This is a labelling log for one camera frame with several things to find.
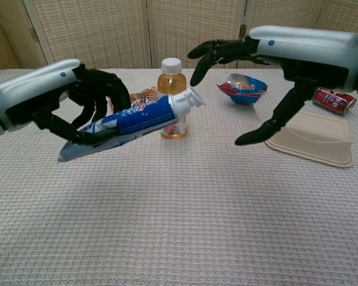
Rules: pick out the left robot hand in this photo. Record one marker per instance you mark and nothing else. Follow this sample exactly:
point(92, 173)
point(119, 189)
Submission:
point(47, 101)

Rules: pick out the crushed red can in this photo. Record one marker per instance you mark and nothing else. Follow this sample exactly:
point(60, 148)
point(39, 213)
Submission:
point(334, 100)

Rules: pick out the woven beige tablecloth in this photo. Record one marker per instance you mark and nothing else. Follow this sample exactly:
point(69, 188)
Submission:
point(179, 208)

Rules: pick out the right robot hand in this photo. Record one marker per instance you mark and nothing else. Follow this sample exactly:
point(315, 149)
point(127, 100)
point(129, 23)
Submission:
point(286, 68)

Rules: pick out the beige lunch box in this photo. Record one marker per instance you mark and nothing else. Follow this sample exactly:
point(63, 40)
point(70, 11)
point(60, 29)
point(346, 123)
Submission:
point(316, 140)

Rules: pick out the orange drink bottle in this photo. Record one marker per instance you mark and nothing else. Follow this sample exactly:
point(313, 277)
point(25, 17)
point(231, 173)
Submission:
point(172, 95)

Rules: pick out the blue snack packet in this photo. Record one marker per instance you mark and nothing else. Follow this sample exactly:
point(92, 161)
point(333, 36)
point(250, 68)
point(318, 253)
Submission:
point(243, 89)

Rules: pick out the blue white toothpaste tube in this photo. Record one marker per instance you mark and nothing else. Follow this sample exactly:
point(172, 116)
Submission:
point(137, 119)

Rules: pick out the copper spouted drink pouch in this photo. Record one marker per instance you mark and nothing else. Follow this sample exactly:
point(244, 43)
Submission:
point(144, 96)

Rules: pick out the woven folding screen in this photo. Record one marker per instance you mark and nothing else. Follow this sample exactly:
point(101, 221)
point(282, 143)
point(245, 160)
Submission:
point(137, 29)

